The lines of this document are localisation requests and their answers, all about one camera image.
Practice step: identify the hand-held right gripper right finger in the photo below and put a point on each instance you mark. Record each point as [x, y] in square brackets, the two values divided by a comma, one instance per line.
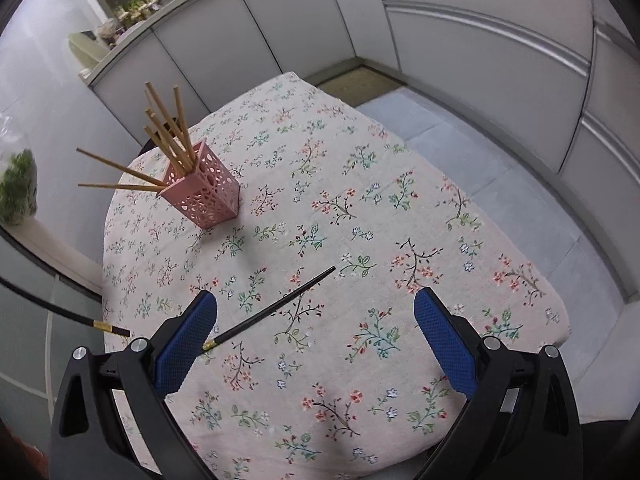
[447, 340]

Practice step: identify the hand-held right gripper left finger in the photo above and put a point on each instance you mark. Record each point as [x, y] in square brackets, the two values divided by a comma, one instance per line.
[185, 340]

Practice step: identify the black chopstick with gold band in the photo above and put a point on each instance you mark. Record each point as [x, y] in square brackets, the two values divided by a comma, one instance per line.
[275, 305]
[55, 310]

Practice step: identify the pink perforated utensil holder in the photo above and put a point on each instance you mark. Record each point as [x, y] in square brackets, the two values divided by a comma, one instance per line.
[210, 195]

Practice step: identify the bunch of wooden chopsticks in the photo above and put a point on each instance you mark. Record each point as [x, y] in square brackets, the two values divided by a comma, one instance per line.
[172, 145]

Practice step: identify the floral tablecloth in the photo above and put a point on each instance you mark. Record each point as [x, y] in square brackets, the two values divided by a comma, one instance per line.
[350, 240]

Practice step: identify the plastic bag of greens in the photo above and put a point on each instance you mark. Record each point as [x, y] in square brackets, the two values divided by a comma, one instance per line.
[17, 190]

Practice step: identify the brown floor mat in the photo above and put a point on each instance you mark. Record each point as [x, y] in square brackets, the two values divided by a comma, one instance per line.
[355, 85]

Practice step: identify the white kitchen base cabinet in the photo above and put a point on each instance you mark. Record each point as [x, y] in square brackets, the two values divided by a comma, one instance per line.
[450, 60]

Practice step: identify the pale green bag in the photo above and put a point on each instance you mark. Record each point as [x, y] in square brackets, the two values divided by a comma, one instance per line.
[87, 50]

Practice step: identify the white kitchen countertop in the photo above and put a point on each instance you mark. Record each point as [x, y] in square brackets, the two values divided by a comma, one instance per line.
[150, 27]

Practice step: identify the row of sprouting garlic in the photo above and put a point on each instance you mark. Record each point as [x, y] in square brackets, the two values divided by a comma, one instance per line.
[134, 7]

